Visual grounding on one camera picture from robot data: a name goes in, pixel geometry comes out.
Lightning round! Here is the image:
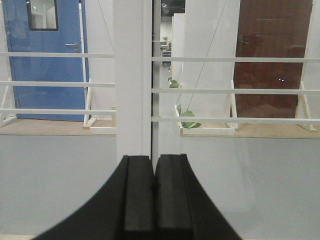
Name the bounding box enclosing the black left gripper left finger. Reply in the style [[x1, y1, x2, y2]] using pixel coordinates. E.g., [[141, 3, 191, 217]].
[[35, 155, 155, 240]]

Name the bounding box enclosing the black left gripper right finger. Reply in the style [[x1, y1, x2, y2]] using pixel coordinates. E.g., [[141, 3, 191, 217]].
[[155, 154, 241, 240]]

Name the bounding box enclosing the white framed transparent sliding door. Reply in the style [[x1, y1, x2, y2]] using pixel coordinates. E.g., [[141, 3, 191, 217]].
[[0, 0, 152, 159]]

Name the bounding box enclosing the dark brown wooden door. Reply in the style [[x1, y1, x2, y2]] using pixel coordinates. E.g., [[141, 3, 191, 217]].
[[233, 0, 313, 118]]

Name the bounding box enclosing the blue door with window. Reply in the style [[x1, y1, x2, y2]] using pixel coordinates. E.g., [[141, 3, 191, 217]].
[[2, 0, 85, 110]]

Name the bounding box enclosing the green potted plant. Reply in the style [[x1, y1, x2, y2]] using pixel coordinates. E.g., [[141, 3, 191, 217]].
[[167, 76, 202, 129]]

